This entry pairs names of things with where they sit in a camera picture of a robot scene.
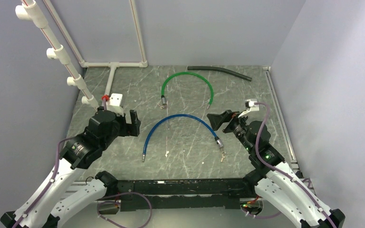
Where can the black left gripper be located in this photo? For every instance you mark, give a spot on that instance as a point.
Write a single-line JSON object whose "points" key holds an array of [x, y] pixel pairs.
{"points": [[129, 129]]}

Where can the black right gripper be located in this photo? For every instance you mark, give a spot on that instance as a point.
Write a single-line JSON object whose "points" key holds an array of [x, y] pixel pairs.
{"points": [[216, 120]]}

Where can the aluminium extrusion frame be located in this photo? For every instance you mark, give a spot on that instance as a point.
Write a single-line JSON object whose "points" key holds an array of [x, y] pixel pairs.
{"points": [[272, 178]]}

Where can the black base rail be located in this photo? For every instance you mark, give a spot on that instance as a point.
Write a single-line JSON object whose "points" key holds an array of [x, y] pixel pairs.
{"points": [[227, 193]]}

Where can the black foam tube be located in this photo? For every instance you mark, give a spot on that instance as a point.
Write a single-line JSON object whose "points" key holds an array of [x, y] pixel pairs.
{"points": [[220, 69]]}

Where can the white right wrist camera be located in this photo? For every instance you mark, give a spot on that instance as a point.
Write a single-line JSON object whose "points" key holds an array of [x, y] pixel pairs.
{"points": [[251, 105]]}

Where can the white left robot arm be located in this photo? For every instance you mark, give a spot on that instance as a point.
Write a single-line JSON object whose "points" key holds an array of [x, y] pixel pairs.
{"points": [[45, 208]]}

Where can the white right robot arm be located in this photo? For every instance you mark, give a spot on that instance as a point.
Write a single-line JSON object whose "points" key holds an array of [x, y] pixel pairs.
{"points": [[273, 179]]}

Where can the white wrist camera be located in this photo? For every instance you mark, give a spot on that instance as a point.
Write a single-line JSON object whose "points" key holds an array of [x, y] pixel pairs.
{"points": [[113, 103], [251, 105]]}

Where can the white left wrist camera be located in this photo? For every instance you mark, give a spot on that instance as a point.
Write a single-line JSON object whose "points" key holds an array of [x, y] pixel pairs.
{"points": [[113, 103]]}

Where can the white PVC pipe frame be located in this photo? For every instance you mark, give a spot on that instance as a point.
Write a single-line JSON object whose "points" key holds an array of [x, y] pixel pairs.
{"points": [[29, 10]]}

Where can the green cable lock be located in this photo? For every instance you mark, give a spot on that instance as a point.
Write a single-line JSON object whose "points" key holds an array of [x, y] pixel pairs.
{"points": [[164, 85]]}

